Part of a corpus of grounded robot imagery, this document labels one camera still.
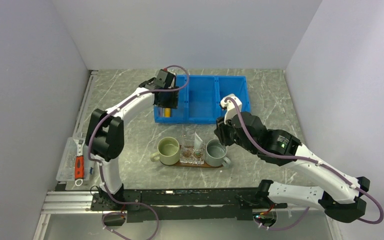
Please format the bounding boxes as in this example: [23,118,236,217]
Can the grey ceramic mug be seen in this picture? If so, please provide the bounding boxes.
[204,139,232,167]

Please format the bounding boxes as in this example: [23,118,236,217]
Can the white toothpaste tube green cap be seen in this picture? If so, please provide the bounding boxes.
[193,132,203,158]

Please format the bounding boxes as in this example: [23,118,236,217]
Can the yellow orange tube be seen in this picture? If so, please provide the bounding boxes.
[163,108,172,118]

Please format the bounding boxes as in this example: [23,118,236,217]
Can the brown oval wooden tray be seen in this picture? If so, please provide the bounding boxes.
[170,160,222,169]

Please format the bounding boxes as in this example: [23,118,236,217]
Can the clear glass toothbrush holder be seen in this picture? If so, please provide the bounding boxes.
[179,145,205,164]

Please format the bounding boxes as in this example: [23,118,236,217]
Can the light green ceramic mug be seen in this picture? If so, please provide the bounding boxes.
[150,137,181,166]

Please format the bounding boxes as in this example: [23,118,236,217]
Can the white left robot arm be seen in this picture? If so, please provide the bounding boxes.
[85,68,180,210]

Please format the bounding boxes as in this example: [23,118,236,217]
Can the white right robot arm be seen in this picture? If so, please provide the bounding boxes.
[214,111,370,223]

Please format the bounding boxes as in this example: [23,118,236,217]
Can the blue left storage bin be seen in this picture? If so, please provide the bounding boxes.
[153,86,189,124]

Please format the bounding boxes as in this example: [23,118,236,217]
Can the blue storage bin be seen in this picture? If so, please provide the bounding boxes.
[186,75,220,125]
[153,86,189,124]
[216,76,251,117]

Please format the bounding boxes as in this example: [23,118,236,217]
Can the blue middle storage bin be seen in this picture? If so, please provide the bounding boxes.
[186,75,220,125]

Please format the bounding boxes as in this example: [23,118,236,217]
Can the blue right storage bin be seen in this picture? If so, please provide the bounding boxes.
[216,76,251,117]

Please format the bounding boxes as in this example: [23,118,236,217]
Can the clear plastic box blue latches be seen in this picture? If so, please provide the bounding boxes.
[56,137,94,185]

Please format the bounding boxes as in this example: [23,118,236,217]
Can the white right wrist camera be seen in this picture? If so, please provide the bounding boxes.
[220,93,242,125]

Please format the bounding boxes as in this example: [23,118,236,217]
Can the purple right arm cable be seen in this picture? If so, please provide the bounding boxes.
[225,96,384,232]

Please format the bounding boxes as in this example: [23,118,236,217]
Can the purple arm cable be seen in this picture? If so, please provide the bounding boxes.
[225,96,384,232]
[86,64,190,240]

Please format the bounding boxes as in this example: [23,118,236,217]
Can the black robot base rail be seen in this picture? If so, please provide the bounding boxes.
[90,187,287,223]

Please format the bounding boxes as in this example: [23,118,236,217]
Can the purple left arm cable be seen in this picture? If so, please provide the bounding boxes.
[86,64,190,240]

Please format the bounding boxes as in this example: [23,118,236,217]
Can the red handled tool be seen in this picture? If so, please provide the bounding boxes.
[73,135,85,187]

